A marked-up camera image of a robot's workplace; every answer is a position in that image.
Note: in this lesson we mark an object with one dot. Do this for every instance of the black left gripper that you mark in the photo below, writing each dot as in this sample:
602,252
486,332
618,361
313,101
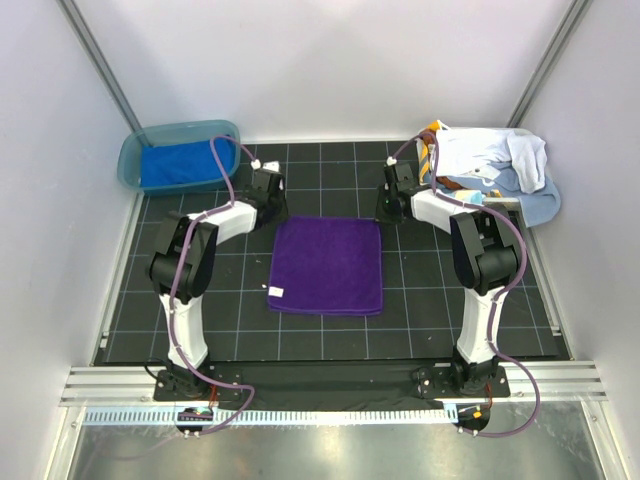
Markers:
283,212

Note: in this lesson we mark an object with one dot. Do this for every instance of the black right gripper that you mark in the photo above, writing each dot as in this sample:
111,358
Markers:
381,215

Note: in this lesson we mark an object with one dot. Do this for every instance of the purple towel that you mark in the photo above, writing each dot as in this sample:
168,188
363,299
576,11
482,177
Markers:
327,266

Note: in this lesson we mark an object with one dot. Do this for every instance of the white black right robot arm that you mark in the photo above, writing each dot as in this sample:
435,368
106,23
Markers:
489,257

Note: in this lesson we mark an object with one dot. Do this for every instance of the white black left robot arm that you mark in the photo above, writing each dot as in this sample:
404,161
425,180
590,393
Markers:
181,267

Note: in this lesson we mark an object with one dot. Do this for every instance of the white laundry basket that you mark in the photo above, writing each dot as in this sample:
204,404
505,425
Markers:
466,188

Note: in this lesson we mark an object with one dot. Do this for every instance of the white towel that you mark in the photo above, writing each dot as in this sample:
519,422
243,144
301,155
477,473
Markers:
464,151

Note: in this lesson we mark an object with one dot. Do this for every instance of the teal transparent plastic bin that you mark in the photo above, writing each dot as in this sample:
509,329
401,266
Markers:
223,135

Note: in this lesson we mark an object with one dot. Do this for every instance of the light blue towel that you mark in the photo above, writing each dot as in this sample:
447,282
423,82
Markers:
537,208

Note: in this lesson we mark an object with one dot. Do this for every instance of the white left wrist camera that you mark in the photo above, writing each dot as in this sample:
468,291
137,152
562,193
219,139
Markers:
271,166

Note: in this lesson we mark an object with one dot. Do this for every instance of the slotted cable duct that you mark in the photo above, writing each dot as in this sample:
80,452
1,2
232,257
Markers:
191,417

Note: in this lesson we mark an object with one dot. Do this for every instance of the aluminium frame rail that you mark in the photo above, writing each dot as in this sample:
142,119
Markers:
106,385

